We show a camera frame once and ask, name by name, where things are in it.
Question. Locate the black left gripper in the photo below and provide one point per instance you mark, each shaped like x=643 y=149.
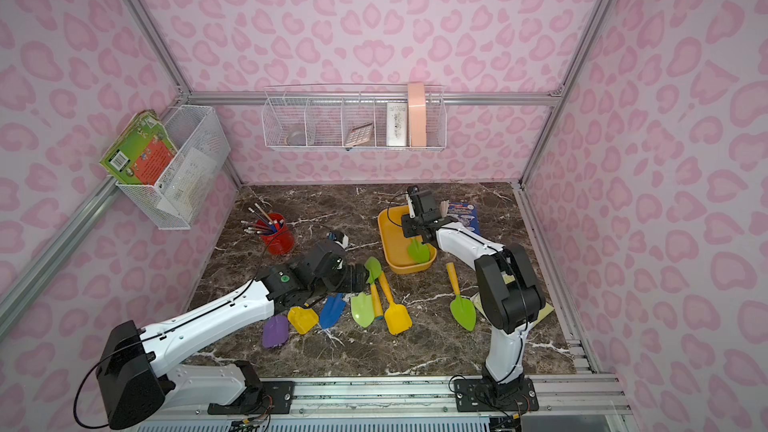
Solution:
x=354 y=276

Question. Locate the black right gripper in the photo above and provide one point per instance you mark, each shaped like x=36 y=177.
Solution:
x=417 y=230

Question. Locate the light green shovel wooden handle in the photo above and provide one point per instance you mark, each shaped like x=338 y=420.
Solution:
x=362 y=304

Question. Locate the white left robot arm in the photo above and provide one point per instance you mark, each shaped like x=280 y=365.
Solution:
x=142 y=370

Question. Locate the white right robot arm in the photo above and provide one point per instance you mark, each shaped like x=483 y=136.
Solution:
x=508 y=286

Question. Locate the yellow plastic storage box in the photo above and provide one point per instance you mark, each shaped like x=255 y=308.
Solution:
x=395 y=244

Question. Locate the purple plastic shovel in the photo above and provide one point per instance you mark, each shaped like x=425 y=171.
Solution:
x=276 y=331

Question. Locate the white box in shelf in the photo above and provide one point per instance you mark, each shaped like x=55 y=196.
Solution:
x=396 y=124

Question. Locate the red pen cup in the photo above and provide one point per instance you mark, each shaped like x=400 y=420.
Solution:
x=279 y=240

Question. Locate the yellow plastic scoop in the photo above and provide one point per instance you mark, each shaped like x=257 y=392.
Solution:
x=302 y=319

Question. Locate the yellow green booklet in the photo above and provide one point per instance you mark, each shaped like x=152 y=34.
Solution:
x=542 y=314

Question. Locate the small brown palette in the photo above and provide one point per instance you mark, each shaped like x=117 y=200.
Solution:
x=360 y=135

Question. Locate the pink case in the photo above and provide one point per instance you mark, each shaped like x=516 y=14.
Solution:
x=417 y=115

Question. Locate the round glass jar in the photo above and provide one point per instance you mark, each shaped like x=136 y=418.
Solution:
x=296 y=136

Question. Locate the green red book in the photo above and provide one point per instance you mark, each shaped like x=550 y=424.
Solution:
x=141 y=153

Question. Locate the blue shovel wooden handle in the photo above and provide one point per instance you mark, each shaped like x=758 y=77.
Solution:
x=332 y=311

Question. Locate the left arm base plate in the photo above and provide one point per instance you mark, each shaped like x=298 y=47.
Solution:
x=272 y=397

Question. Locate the white wire wall shelf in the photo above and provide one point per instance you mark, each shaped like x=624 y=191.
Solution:
x=329 y=113

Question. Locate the white wire wall basket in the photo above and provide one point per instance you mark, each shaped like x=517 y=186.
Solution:
x=176 y=198

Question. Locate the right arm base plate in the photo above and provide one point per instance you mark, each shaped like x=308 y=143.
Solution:
x=517 y=397

